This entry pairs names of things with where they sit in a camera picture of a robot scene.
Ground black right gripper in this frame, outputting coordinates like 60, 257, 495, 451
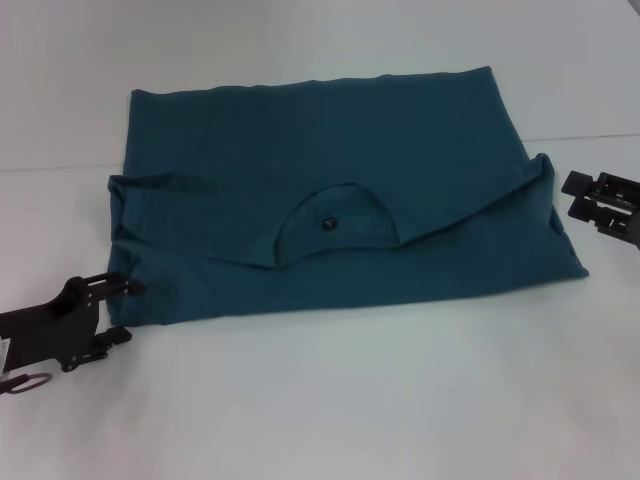
559, 170, 640, 250

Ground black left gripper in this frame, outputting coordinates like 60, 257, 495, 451
0, 271, 147, 374

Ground teal t-shirt with FREE print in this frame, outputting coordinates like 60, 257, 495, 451
101, 65, 591, 329

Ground maroon left wrist cable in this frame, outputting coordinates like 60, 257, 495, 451
0, 370, 52, 397

